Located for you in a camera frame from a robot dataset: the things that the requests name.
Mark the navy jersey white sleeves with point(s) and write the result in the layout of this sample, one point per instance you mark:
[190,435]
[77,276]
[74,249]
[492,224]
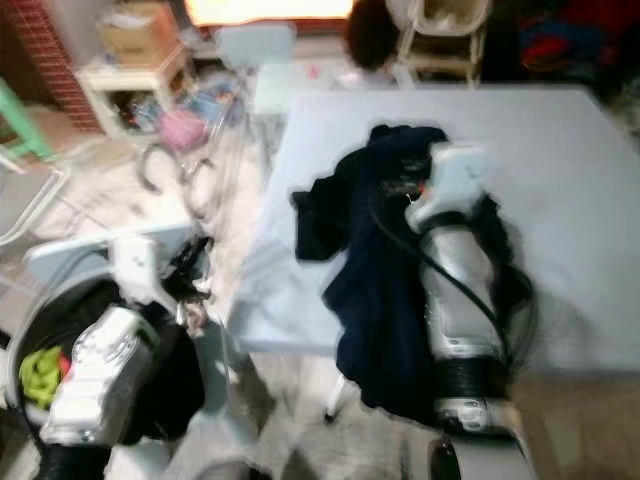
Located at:
[380,300]

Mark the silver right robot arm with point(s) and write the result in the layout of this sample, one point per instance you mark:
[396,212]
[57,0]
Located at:
[465,300]

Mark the light blue chair scuffed back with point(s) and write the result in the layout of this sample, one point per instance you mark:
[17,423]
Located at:
[80,255]

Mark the pink dotted bag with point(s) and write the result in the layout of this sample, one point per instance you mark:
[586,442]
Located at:
[182,130]

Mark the light blue child table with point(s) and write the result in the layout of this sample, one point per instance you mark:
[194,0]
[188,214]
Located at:
[305,80]

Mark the dark haired person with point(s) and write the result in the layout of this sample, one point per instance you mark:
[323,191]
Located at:
[372,35]

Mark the red garment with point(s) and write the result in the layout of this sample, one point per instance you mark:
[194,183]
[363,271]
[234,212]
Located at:
[68,368]

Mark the blue toy bin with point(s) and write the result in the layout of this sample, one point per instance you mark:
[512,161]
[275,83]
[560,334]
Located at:
[220,105]

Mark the white grey folding chair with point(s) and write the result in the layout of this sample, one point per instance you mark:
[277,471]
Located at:
[25,200]

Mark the white high chair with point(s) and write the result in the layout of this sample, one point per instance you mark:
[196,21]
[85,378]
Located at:
[480,15]

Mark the yellow green garment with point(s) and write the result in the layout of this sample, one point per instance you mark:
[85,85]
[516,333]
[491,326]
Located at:
[40,375]

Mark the small white table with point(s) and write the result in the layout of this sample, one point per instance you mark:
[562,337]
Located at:
[125,80]

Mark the grey round laundry basket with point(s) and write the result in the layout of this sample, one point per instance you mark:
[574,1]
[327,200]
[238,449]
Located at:
[12,370]

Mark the green plastic stool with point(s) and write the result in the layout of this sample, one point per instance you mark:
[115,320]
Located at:
[15,105]

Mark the light blue child chair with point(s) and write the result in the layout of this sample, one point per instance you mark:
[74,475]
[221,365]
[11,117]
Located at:
[258,45]

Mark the bright television screen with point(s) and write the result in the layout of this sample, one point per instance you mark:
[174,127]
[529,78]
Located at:
[270,10]

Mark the brown cardboard box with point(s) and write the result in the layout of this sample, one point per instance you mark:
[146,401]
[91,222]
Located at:
[140,35]

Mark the red tiled pillar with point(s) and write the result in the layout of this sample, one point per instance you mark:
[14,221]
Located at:
[50,60]

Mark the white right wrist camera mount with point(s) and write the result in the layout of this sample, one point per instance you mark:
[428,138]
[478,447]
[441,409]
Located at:
[455,180]

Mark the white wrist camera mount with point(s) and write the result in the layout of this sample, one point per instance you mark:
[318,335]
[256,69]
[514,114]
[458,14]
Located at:
[455,180]
[138,265]

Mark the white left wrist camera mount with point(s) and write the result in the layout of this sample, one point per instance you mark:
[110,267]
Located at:
[138,265]

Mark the silver tube frame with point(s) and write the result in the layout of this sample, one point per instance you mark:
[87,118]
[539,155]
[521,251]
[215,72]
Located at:
[210,180]

